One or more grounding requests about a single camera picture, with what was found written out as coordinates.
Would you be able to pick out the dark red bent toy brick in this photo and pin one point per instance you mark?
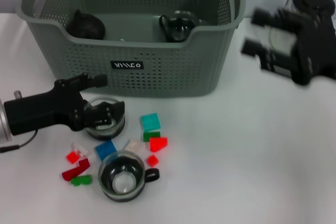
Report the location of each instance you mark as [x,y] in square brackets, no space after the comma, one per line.
[82,166]

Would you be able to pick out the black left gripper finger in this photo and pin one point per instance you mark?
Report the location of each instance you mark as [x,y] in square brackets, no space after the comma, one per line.
[84,81]
[102,115]

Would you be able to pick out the small red toy brick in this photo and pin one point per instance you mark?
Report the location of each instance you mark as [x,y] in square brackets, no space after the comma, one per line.
[72,157]
[152,160]

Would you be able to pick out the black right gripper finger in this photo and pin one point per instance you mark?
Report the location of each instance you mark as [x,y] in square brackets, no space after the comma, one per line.
[275,18]
[273,60]

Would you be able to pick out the teal toy brick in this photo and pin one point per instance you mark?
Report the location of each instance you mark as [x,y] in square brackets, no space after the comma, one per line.
[150,122]

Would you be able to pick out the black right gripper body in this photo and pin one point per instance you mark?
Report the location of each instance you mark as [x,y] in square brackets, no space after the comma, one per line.
[317,48]

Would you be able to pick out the blue toy brick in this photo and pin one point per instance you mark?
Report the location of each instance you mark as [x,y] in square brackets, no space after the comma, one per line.
[105,150]

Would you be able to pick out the dark green flat toy brick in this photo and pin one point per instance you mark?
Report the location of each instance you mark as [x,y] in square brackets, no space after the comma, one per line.
[151,136]

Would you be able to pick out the dark round clay teapot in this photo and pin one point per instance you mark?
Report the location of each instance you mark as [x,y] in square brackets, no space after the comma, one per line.
[85,28]

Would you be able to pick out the translucent white toy brick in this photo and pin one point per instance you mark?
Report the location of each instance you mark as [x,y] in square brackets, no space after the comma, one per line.
[134,146]

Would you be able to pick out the bright green arched toy brick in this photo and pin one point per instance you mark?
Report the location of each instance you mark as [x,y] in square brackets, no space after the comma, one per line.
[81,180]

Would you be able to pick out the red sloped toy brick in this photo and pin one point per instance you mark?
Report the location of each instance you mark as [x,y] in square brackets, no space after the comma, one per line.
[157,144]

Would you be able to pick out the glass teacup with black sleeve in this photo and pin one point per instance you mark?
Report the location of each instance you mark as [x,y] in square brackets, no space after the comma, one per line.
[178,28]
[123,196]
[105,133]

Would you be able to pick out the clear small lego brick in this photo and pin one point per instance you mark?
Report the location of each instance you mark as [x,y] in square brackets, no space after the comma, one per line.
[80,148]

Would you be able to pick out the grey perforated plastic storage bin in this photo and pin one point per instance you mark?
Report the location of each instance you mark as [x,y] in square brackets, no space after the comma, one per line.
[157,77]

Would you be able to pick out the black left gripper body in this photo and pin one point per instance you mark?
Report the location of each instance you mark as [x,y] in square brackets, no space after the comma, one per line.
[42,111]

